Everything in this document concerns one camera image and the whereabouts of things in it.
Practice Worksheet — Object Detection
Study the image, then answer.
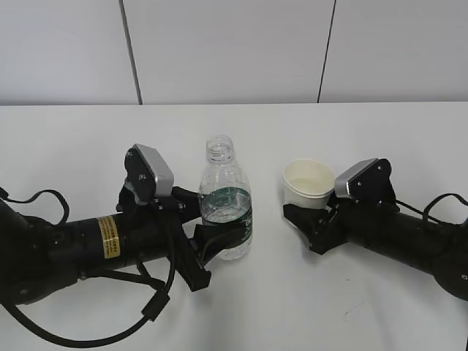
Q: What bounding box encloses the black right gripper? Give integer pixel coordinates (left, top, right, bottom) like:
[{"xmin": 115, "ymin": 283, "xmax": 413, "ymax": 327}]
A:
[{"xmin": 283, "ymin": 195, "xmax": 399, "ymax": 254}]

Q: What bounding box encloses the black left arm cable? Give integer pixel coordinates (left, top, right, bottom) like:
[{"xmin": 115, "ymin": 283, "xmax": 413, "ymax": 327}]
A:
[{"xmin": 0, "ymin": 188, "xmax": 191, "ymax": 349}]

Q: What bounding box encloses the clear green-label water bottle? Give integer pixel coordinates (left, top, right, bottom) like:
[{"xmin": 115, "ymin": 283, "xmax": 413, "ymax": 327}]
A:
[{"xmin": 198, "ymin": 135, "xmax": 253, "ymax": 260}]

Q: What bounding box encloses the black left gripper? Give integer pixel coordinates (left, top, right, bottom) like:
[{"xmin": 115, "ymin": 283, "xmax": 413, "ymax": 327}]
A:
[{"xmin": 116, "ymin": 186, "xmax": 244, "ymax": 292}]

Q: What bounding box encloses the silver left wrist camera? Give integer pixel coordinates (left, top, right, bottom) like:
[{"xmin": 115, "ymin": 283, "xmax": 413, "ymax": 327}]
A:
[{"xmin": 124, "ymin": 143, "xmax": 174, "ymax": 205}]

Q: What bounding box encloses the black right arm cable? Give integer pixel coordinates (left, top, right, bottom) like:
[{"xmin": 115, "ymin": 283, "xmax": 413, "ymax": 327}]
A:
[{"xmin": 396, "ymin": 193, "xmax": 468, "ymax": 224}]

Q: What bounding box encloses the white paper cup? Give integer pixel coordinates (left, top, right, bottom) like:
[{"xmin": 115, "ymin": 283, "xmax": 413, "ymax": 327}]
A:
[{"xmin": 282, "ymin": 159, "xmax": 336, "ymax": 209}]

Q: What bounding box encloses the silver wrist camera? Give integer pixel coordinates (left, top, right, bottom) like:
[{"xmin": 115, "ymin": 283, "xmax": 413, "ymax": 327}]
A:
[
  {"xmin": 124, "ymin": 143, "xmax": 174, "ymax": 205},
  {"xmin": 334, "ymin": 158, "xmax": 391, "ymax": 201}
]

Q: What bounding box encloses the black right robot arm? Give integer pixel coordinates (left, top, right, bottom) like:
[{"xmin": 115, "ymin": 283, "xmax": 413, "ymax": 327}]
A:
[{"xmin": 283, "ymin": 199, "xmax": 467, "ymax": 300}]

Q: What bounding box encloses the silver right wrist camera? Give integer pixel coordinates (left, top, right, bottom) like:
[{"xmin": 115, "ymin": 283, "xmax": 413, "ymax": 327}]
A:
[{"xmin": 334, "ymin": 158, "xmax": 391, "ymax": 201}]

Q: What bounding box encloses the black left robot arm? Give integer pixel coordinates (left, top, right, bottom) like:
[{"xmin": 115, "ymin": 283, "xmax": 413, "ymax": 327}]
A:
[{"xmin": 1, "ymin": 187, "xmax": 246, "ymax": 305}]

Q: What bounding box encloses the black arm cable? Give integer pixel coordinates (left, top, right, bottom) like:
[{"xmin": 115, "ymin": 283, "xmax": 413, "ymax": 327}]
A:
[
  {"xmin": 396, "ymin": 193, "xmax": 468, "ymax": 224},
  {"xmin": 0, "ymin": 188, "xmax": 191, "ymax": 349}
]

